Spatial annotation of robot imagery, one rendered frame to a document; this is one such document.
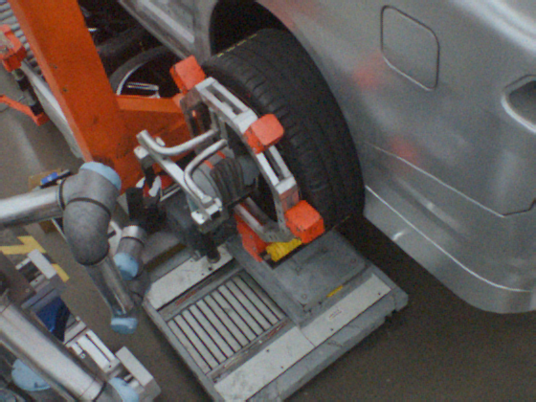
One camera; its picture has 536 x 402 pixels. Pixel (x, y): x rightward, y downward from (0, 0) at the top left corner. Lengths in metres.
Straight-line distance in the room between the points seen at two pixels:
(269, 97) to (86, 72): 0.67
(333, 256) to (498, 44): 1.50
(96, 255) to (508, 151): 1.00
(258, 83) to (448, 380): 1.34
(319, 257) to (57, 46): 1.21
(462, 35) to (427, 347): 1.58
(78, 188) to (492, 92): 1.02
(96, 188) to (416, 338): 1.44
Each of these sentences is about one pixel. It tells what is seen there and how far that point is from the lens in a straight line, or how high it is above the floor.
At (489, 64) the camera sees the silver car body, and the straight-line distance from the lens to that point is 1.30.
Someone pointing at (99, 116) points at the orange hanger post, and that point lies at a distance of 2.35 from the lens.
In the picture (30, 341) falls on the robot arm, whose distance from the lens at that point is 1.35.
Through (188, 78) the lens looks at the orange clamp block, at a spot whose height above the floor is 1.09.
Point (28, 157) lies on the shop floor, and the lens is 3.75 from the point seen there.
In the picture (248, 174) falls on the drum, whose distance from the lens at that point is 2.04.
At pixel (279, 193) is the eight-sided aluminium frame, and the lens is 1.85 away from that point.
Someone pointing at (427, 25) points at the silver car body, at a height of 1.55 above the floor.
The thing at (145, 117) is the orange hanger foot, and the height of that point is 0.78.
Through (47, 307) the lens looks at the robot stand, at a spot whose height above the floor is 0.68.
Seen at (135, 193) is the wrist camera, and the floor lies 0.91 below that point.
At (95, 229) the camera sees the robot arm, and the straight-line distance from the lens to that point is 1.71.
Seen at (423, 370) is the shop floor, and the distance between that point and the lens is 2.62.
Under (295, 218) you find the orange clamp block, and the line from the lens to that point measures 1.89.
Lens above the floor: 2.36
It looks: 50 degrees down
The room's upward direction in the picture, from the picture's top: 12 degrees counter-clockwise
